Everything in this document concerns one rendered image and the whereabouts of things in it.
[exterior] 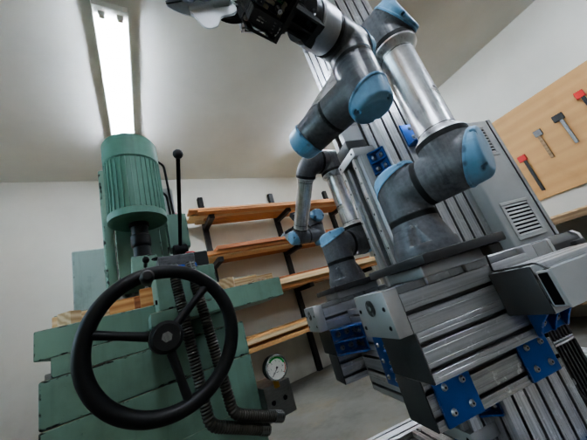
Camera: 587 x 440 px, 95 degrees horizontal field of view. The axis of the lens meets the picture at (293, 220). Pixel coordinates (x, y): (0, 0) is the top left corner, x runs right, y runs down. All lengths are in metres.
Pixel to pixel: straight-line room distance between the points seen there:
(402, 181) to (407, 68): 0.27
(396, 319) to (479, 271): 0.24
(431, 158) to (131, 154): 0.90
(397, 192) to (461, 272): 0.23
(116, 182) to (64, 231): 2.53
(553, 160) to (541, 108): 0.48
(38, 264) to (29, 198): 0.70
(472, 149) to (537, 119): 2.82
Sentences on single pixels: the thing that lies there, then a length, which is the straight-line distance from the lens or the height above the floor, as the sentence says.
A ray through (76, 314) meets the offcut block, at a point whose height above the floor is 0.93.
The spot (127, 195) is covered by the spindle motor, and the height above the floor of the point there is 1.26.
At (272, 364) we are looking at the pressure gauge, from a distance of 0.81.
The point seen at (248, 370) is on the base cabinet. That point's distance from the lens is 0.85.
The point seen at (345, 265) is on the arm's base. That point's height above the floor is 0.88.
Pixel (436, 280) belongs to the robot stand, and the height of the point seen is 0.76.
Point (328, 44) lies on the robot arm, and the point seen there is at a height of 1.18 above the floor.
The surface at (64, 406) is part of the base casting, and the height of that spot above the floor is 0.74.
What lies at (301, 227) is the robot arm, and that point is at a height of 1.15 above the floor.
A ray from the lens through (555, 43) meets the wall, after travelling 3.61.
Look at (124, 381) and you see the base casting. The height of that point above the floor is 0.75.
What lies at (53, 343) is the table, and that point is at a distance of 0.81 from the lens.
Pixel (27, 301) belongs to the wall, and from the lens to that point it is 3.41.
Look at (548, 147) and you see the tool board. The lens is 3.39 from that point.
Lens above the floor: 0.80
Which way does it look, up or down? 17 degrees up
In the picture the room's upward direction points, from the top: 17 degrees counter-clockwise
